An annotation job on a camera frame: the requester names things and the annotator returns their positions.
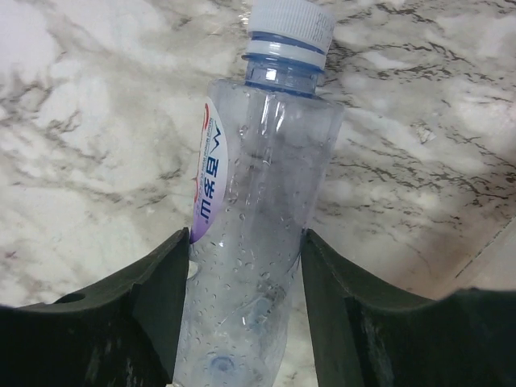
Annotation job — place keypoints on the purple label water bottle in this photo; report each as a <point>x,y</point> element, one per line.
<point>266,143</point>

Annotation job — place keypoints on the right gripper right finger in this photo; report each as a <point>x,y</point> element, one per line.
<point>367,332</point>

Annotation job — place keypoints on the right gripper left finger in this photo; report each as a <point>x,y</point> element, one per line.
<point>120,331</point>

